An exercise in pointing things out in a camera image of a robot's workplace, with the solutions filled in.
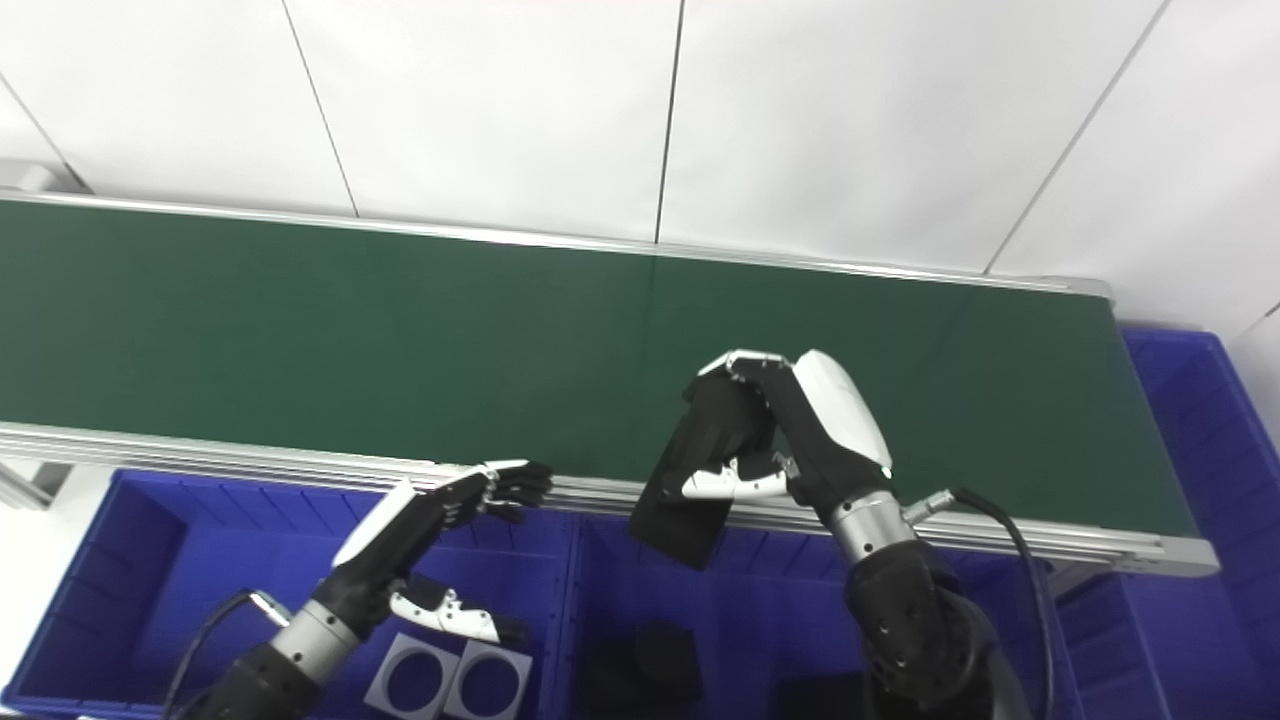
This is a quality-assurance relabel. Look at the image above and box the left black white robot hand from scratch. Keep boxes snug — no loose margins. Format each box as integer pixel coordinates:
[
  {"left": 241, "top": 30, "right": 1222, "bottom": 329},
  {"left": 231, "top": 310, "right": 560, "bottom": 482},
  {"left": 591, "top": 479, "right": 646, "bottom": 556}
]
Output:
[{"left": 330, "top": 460, "right": 554, "bottom": 646}]

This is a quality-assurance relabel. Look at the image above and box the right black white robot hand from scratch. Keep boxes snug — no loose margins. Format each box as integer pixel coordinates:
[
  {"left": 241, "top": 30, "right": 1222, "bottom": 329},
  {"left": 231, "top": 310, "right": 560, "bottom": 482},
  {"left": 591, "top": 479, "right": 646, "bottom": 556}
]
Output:
[{"left": 680, "top": 348, "right": 894, "bottom": 521}]

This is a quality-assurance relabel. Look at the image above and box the blue plastic bin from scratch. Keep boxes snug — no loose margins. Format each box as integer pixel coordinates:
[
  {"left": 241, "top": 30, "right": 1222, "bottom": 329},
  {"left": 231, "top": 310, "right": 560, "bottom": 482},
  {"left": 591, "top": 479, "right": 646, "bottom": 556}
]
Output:
[
  {"left": 5, "top": 468, "right": 581, "bottom": 720},
  {"left": 1050, "top": 325, "right": 1280, "bottom": 720},
  {"left": 555, "top": 515, "right": 1101, "bottom": 720}
]

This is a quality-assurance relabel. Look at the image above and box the green conveyor belt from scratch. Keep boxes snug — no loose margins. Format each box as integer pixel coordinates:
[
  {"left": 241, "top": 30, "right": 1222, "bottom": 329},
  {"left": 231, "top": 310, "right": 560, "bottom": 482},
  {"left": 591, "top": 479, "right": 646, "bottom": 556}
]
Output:
[{"left": 0, "top": 160, "right": 1221, "bottom": 579}]

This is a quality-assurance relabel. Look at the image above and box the aluminium conveyor leg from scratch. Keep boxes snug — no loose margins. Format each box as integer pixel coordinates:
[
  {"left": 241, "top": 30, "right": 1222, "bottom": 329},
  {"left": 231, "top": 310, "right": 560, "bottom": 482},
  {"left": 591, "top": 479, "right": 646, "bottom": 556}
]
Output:
[
  {"left": 0, "top": 458, "right": 73, "bottom": 512},
  {"left": 1040, "top": 558, "right": 1111, "bottom": 601}
]

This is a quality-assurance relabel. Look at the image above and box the grey square plate round hole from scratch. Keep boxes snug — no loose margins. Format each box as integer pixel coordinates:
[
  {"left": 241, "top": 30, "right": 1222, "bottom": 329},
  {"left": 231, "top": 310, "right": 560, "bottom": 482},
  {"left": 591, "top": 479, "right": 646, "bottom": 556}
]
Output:
[
  {"left": 365, "top": 632, "right": 461, "bottom": 720},
  {"left": 443, "top": 642, "right": 535, "bottom": 720}
]

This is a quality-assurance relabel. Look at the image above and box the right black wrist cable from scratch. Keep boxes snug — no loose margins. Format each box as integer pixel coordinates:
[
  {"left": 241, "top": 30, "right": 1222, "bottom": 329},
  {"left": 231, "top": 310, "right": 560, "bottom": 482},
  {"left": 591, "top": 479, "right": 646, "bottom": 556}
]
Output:
[{"left": 900, "top": 487, "right": 1061, "bottom": 720}]

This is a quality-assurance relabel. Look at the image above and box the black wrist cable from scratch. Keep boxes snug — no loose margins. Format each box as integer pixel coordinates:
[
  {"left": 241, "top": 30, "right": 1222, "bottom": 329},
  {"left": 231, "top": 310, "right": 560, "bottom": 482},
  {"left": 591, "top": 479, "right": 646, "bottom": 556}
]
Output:
[
  {"left": 900, "top": 487, "right": 1061, "bottom": 720},
  {"left": 160, "top": 590, "right": 293, "bottom": 720}
]

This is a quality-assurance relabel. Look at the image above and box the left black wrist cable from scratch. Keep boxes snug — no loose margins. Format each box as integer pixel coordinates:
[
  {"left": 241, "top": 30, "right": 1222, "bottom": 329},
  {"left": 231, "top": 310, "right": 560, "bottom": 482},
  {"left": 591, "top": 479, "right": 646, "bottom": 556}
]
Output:
[{"left": 160, "top": 590, "right": 293, "bottom": 720}]

